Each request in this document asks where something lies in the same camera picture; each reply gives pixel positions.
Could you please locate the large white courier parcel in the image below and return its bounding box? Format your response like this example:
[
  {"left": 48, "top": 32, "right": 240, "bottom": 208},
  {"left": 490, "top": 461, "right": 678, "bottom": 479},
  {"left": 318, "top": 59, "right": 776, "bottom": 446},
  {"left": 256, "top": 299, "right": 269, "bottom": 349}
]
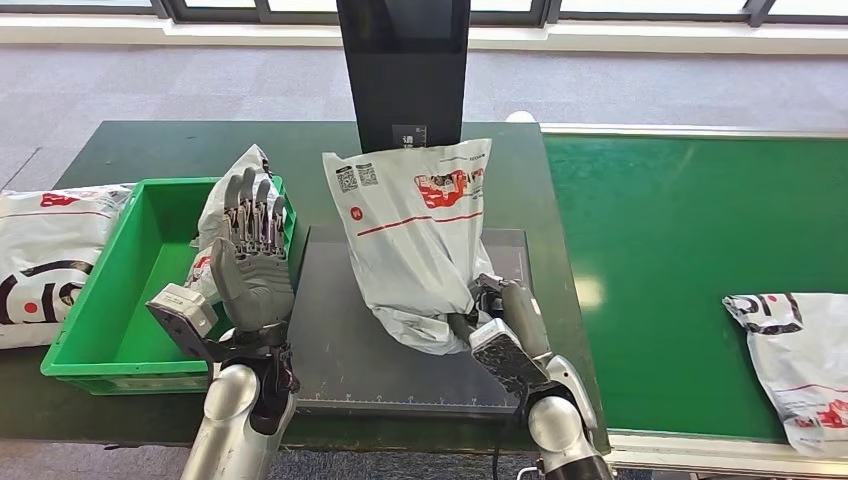
[{"left": 0, "top": 184, "right": 137, "bottom": 350}]

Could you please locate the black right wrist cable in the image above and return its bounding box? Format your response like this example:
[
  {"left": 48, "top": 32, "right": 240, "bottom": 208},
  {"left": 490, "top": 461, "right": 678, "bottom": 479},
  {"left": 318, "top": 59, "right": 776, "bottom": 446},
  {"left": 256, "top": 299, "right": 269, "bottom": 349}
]
[{"left": 490, "top": 387, "right": 531, "bottom": 480}]

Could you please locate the white parcel with black logo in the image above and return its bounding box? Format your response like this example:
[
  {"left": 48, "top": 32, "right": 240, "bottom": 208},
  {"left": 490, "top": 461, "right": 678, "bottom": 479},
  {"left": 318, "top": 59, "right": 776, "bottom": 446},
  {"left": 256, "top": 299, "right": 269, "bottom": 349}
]
[{"left": 722, "top": 292, "right": 848, "bottom": 458}]

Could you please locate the green plastic crate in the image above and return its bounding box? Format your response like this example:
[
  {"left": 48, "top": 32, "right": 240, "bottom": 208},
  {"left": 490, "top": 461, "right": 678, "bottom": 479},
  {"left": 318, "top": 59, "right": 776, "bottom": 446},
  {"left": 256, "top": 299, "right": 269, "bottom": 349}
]
[{"left": 40, "top": 175, "right": 297, "bottom": 397}]

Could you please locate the white parcel with red stripe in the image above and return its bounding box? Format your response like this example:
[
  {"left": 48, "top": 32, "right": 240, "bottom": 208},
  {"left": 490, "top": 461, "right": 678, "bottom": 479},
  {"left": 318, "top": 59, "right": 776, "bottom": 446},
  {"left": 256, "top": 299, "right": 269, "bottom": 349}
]
[{"left": 322, "top": 137, "right": 495, "bottom": 357}]

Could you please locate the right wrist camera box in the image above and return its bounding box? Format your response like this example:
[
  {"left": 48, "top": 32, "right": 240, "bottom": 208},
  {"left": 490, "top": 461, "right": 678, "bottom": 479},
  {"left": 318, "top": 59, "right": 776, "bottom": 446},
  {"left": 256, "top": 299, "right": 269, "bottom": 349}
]
[{"left": 468, "top": 317, "right": 551, "bottom": 397}]

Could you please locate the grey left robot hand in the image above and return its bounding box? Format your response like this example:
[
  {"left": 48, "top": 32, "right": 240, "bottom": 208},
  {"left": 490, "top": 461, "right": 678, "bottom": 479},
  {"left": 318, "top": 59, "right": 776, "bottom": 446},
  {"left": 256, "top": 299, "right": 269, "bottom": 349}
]
[{"left": 209, "top": 166, "right": 296, "bottom": 333}]

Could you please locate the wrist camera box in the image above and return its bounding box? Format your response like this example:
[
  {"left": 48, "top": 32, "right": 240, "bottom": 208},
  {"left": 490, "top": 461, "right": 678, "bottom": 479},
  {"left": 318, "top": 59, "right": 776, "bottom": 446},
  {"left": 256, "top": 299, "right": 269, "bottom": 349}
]
[
  {"left": 145, "top": 283, "right": 220, "bottom": 362},
  {"left": 468, "top": 317, "right": 551, "bottom": 397}
]

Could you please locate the dark window frame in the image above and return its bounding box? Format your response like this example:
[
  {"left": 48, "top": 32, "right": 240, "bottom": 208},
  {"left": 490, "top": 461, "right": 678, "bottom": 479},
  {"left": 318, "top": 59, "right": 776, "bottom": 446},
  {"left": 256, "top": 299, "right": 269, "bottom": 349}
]
[{"left": 0, "top": 0, "right": 848, "bottom": 26}]

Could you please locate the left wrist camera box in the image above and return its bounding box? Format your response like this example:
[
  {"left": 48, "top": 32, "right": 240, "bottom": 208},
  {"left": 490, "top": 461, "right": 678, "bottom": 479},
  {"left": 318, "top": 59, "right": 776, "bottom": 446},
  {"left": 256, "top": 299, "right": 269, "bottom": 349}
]
[{"left": 145, "top": 283, "right": 220, "bottom": 362}]

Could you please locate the green conveyor belt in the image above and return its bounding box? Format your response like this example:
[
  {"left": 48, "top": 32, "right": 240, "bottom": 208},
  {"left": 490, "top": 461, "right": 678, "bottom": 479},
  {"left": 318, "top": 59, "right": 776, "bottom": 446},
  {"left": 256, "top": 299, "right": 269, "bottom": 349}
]
[{"left": 539, "top": 122, "right": 848, "bottom": 480}]

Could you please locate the black yellow label sticker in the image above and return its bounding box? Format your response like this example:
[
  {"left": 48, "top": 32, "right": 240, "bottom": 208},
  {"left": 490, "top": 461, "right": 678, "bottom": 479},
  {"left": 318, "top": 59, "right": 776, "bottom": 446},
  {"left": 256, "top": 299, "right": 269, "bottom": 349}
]
[{"left": 392, "top": 124, "right": 429, "bottom": 150}]

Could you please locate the white window sill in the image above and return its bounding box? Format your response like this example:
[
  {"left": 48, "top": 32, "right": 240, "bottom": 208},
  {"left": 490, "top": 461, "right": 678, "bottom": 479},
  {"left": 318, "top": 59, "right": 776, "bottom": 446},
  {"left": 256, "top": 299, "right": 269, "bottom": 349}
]
[{"left": 0, "top": 14, "right": 848, "bottom": 54}]

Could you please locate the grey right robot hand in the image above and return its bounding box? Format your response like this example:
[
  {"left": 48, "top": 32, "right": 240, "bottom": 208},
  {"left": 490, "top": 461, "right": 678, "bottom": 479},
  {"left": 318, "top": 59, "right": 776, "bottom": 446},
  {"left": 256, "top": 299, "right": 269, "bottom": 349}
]
[{"left": 450, "top": 274, "right": 552, "bottom": 362}]

